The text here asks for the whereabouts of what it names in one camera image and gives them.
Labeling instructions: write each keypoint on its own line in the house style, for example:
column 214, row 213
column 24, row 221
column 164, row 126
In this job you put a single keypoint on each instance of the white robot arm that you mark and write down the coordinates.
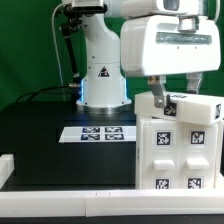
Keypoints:
column 104, row 86

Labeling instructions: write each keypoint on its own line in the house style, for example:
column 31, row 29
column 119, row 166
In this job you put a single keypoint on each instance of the white cabinet body box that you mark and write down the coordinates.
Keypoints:
column 143, row 121

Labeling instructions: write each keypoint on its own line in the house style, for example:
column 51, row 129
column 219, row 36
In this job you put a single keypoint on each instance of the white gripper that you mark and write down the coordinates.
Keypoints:
column 154, row 46

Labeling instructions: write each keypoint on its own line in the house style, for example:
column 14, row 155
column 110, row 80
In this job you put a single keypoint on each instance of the white frame rail fence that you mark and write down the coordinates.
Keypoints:
column 107, row 202

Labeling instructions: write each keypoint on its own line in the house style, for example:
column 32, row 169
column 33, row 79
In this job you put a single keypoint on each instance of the white marker base sheet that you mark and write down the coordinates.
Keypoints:
column 98, row 134

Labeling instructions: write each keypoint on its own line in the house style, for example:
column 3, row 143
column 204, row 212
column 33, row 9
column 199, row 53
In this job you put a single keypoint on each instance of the white block with markers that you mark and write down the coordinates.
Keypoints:
column 190, row 108

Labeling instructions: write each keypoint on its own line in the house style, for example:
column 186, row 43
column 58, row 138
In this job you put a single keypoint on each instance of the white cabinet door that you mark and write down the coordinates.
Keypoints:
column 197, row 156
column 160, row 155

